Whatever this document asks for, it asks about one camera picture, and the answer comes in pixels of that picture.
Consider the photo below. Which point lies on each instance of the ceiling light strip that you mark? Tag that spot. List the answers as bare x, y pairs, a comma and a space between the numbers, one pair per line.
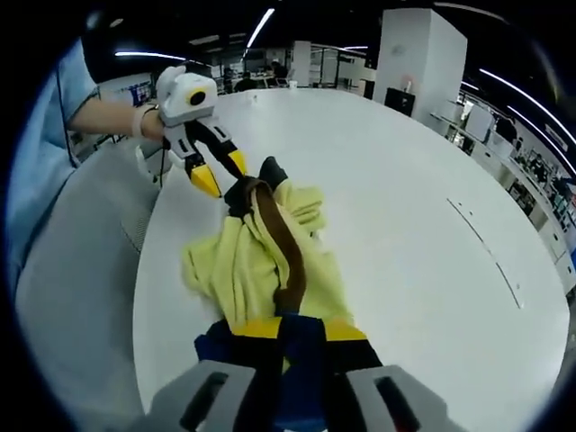
148, 55
261, 27
522, 96

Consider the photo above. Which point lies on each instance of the person's left hand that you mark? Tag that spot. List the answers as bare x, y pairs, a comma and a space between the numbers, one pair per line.
150, 123

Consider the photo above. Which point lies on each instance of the yellow brown blue garment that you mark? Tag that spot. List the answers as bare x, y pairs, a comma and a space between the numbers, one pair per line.
252, 256

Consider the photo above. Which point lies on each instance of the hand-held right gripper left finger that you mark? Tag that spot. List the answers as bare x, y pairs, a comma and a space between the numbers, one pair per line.
216, 396

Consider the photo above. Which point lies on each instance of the black cabinet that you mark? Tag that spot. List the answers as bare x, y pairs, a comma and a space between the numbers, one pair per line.
400, 101

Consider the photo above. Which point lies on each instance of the white board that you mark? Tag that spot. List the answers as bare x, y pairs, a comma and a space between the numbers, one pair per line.
480, 122

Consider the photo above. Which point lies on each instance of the person's light blue shirt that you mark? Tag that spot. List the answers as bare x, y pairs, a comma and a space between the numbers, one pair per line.
40, 148

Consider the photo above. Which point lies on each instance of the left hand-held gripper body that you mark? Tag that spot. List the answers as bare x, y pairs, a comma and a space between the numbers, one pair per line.
180, 101

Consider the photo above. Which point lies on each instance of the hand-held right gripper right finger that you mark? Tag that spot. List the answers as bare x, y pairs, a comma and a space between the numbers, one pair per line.
396, 400

